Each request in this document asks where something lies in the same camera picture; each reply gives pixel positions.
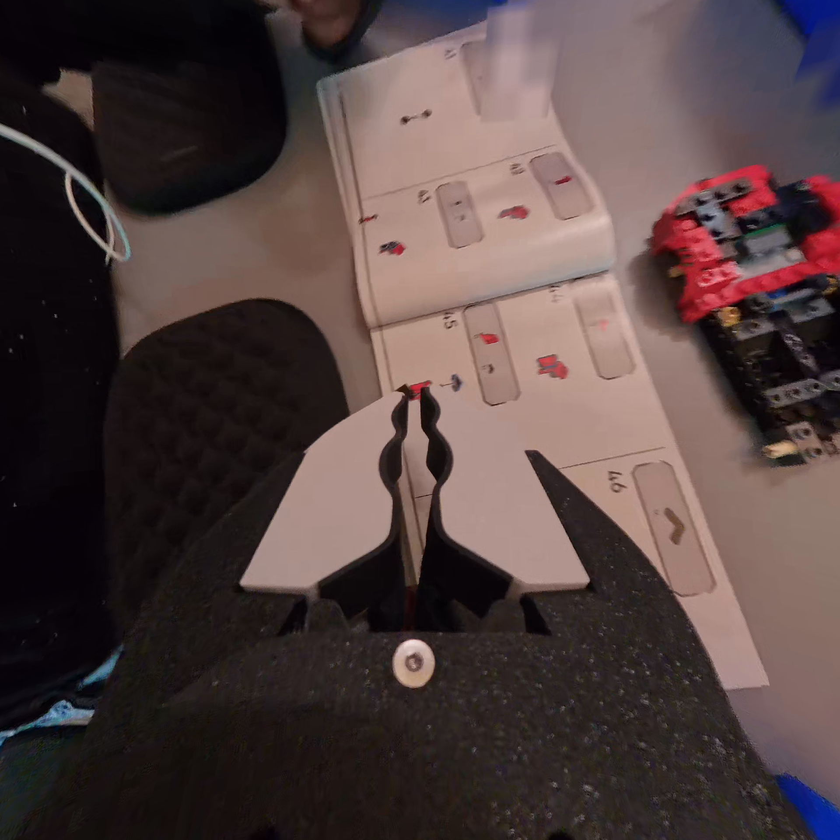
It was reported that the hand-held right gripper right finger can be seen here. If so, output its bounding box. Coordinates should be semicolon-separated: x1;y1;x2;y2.
415;387;592;632

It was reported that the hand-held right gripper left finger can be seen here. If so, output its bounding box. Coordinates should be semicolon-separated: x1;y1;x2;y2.
238;392;410;632

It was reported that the lego instruction booklet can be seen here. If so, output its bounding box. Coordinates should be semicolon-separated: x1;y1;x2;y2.
316;20;770;691

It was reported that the red and black lego car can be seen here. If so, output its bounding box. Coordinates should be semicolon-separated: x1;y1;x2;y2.
648;164;840;468

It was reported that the black quilted foam pad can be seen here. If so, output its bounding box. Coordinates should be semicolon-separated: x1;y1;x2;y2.
91;36;287;215
104;298;350;631

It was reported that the person's black clothing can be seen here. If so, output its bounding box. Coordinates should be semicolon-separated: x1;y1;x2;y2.
0;0;126;732

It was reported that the light blue cloth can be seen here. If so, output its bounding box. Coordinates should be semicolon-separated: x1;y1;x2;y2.
0;646;126;746

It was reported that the white cord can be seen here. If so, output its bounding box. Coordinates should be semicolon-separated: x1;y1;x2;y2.
0;123;132;265

